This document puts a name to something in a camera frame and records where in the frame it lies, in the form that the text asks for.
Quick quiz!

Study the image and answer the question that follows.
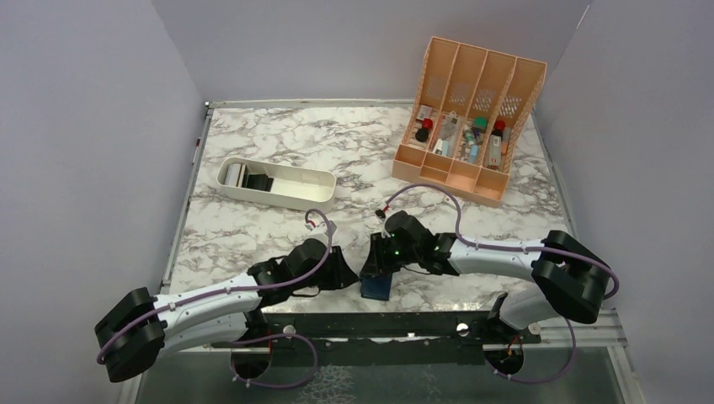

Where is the peach plastic file organizer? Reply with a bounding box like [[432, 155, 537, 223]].
[[392, 37, 548, 207]]

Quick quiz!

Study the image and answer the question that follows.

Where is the small white box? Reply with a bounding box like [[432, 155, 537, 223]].
[[444, 194, 461, 206]]

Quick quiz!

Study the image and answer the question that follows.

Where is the grey packaged item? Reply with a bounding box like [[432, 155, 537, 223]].
[[432, 111, 462, 157]]

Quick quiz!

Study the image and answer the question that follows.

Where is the black bottle red cap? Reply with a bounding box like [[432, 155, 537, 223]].
[[414, 118, 434, 143]]

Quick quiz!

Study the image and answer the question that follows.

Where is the blue leather card holder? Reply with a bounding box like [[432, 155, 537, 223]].
[[360, 274, 392, 301]]

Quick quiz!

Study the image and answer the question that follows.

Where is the red capped dark bottle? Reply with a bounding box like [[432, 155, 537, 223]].
[[484, 120, 505, 171]]

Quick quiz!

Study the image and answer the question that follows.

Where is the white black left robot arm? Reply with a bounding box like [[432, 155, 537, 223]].
[[94, 238, 359, 383]]

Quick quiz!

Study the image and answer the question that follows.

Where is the black metal base rail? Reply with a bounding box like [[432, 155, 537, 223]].
[[133, 309, 629, 366]]

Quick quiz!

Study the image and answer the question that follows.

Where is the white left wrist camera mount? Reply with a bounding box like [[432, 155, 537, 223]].
[[305, 220, 337, 238]]

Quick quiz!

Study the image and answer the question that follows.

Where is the green capped bottle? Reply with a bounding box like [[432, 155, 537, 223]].
[[459, 116, 488, 164]]

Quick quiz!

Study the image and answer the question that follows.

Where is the white plastic tray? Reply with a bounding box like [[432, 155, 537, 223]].
[[216, 157, 337, 211]]

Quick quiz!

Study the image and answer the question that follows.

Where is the black VIP card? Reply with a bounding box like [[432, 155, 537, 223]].
[[240, 173, 274, 192]]

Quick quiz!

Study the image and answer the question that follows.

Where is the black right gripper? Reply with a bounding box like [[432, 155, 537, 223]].
[[362, 231, 421, 275]]

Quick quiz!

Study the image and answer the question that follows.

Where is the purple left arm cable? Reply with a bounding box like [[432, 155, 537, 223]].
[[95, 208, 336, 390]]

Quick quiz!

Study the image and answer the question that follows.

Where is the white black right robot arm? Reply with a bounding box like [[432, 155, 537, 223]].
[[360, 211, 619, 343]]

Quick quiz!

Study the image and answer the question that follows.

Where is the white card in tray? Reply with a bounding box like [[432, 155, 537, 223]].
[[223, 163, 246, 188]]

